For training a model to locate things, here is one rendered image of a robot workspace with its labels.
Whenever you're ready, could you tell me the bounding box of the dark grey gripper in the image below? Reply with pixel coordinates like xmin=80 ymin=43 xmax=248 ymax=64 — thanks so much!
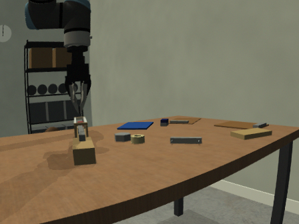
xmin=65 ymin=45 xmax=91 ymax=114

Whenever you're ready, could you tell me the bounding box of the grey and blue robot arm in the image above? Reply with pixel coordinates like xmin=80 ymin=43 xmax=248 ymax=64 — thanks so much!
xmin=25 ymin=0 xmax=92 ymax=48

